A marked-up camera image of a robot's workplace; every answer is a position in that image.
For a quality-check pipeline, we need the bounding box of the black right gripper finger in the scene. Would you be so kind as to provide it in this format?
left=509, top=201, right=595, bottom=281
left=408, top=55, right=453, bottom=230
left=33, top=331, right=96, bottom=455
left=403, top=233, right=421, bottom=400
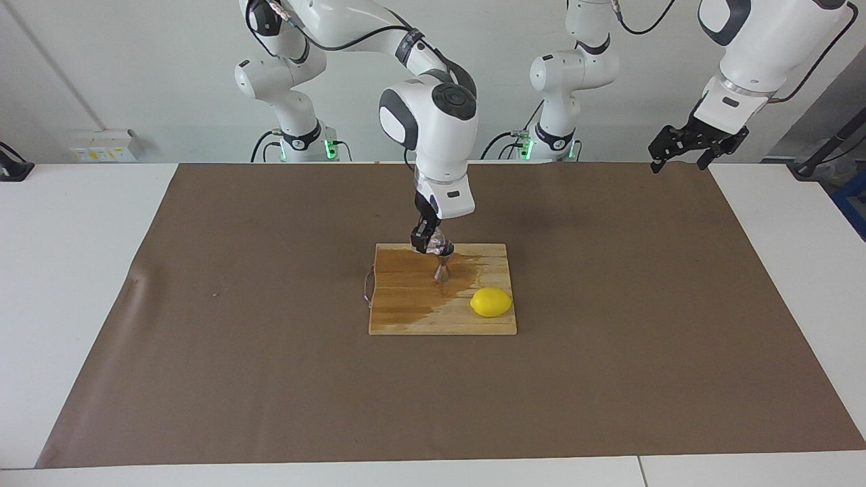
left=410, top=218, right=438, bottom=255

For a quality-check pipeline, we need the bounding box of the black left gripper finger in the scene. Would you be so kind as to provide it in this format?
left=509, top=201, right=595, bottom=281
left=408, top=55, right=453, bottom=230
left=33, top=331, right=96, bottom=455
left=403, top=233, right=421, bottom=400
left=697, top=127, right=750, bottom=171
left=648, top=124, right=691, bottom=175

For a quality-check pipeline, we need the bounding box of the wooden cutting board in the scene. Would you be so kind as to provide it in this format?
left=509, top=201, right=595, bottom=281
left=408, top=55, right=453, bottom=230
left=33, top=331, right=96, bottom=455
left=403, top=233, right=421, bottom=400
left=363, top=243, right=518, bottom=336

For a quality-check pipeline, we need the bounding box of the yellow lemon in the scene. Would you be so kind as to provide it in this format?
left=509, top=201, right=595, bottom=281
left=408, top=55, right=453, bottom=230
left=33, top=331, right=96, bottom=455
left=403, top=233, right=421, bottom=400
left=470, top=287, right=514, bottom=319

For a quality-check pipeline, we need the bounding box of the black stand pole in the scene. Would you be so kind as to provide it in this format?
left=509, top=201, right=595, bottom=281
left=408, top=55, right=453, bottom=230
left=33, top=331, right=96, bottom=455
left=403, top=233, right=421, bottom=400
left=788, top=108, right=866, bottom=180

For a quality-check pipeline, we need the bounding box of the blue crate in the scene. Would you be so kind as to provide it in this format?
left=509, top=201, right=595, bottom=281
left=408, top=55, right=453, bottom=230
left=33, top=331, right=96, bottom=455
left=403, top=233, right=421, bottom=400
left=831, top=186, right=866, bottom=242

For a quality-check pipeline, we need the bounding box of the brown paper table mat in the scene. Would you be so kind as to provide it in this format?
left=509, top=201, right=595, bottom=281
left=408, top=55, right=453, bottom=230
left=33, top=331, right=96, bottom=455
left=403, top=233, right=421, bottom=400
left=35, top=162, right=866, bottom=469

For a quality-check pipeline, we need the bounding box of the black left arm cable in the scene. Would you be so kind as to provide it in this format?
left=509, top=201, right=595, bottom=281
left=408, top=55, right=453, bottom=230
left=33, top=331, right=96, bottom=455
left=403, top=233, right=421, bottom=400
left=612, top=0, right=860, bottom=103

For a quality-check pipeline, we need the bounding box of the white wall outlet box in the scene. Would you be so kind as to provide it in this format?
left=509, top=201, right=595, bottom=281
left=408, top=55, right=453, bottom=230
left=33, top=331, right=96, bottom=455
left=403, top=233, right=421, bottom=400
left=70, top=129, right=141, bottom=164

